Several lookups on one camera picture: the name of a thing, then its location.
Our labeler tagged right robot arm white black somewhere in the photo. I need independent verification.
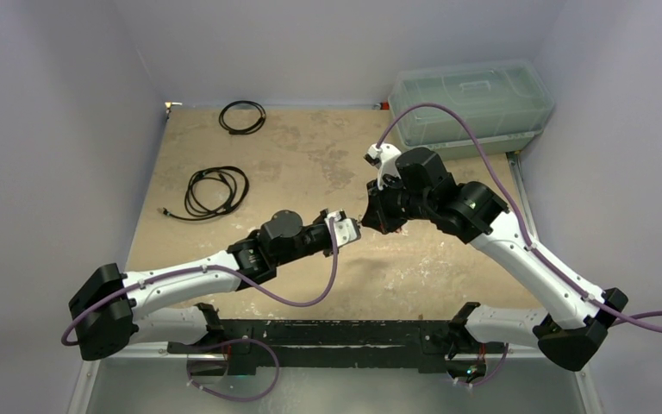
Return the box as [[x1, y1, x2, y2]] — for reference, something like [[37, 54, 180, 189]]
[[361, 144, 628, 372]]

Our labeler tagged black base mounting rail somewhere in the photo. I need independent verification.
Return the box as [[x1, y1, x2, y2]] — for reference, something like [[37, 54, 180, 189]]
[[165, 318, 506, 375]]

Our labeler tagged aluminium frame rail right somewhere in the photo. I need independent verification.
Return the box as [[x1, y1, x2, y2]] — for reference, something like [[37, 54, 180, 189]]
[[506, 152, 539, 241]]

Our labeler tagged translucent green storage box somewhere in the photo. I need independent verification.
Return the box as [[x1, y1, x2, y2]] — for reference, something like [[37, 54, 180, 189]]
[[387, 60, 555, 160]]

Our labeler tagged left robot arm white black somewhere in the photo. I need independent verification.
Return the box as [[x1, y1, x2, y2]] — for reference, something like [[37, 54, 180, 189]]
[[60, 210, 360, 361]]

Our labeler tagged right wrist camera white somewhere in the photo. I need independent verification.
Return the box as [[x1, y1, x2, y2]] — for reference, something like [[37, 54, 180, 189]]
[[365, 143, 402, 190]]

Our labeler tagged black coiled cable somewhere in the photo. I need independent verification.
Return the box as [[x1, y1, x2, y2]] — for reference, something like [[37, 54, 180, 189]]
[[218, 100, 267, 136], [159, 166, 251, 223]]

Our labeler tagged black coiled cable far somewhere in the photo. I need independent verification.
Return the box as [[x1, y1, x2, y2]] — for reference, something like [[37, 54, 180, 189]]
[[218, 100, 267, 136]]

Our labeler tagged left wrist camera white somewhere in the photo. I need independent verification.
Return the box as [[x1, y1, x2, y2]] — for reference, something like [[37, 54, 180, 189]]
[[324, 210, 361, 248]]

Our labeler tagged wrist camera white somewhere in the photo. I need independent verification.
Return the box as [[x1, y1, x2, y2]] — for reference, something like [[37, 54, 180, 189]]
[[324, 210, 361, 248], [365, 143, 402, 190]]

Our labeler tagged black coiled cable near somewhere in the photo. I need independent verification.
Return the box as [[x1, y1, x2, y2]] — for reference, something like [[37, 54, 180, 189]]
[[159, 166, 251, 223]]

